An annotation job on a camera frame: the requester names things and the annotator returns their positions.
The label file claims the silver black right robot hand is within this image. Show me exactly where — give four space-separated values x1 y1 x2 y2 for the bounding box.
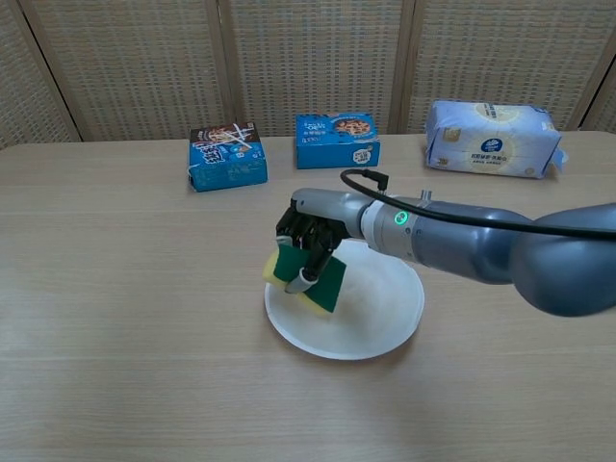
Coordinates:
274 188 372 295

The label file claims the green yellow sponge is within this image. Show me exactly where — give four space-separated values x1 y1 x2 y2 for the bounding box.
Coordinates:
262 244 348 318

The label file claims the white round plate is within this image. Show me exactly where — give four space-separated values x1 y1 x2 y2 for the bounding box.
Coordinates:
264 239 425 360

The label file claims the blue chocolate chip cookie box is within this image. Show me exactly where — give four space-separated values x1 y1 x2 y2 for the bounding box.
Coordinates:
294 112 381 170

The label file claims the blue chocolate stick snack box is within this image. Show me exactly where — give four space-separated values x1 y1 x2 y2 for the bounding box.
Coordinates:
186 121 269 193

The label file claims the woven wooden folding screen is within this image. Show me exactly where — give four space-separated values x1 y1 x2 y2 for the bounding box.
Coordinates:
0 0 616 150

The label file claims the pale blue tissue pack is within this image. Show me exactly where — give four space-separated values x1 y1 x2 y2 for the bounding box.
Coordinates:
423 99 569 180

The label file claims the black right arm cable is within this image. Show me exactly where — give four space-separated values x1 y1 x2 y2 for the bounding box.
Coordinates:
340 167 616 238

